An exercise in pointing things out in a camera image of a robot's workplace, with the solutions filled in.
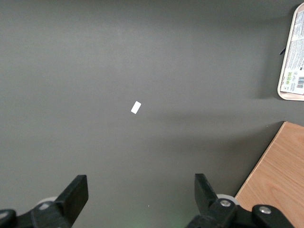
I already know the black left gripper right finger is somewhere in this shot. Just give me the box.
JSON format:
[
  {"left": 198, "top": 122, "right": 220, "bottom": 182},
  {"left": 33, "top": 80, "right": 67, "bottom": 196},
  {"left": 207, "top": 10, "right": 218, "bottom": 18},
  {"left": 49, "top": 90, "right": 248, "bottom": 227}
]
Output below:
[{"left": 187, "top": 173, "right": 295, "bottom": 228}]

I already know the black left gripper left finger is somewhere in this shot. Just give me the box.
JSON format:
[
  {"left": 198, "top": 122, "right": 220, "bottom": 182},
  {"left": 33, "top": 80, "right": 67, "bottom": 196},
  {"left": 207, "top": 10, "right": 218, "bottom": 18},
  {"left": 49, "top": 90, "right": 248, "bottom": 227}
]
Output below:
[{"left": 0, "top": 174, "right": 89, "bottom": 228}]

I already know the beige plastic tray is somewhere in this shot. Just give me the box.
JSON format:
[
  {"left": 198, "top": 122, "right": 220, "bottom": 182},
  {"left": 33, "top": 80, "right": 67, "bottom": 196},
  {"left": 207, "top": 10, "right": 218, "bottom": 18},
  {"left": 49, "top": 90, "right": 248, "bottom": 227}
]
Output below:
[{"left": 277, "top": 3, "right": 304, "bottom": 102}]

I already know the wooden drawer cabinet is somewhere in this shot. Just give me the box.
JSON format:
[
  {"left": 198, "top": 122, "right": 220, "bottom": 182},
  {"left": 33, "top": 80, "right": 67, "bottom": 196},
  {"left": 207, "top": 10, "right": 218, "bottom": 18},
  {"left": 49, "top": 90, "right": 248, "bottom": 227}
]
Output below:
[{"left": 234, "top": 121, "right": 304, "bottom": 228}]

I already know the white tape piece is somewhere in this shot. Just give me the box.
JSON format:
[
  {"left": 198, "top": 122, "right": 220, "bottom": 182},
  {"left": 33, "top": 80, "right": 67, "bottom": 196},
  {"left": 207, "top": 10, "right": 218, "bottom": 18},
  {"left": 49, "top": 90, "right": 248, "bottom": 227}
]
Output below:
[{"left": 131, "top": 101, "right": 143, "bottom": 115}]

